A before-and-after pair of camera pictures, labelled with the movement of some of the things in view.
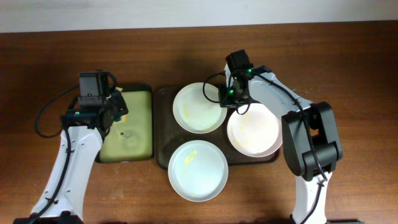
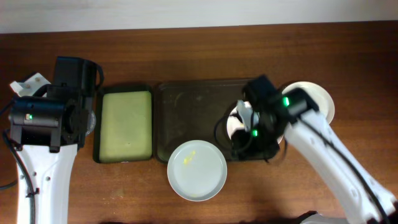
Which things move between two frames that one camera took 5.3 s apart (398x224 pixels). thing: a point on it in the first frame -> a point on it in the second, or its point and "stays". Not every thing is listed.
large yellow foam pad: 130,140 stays
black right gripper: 225,101 -> 247,145
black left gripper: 119,106 -> 82,118
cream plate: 197,109 -> 319,95
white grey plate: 198,170 stays
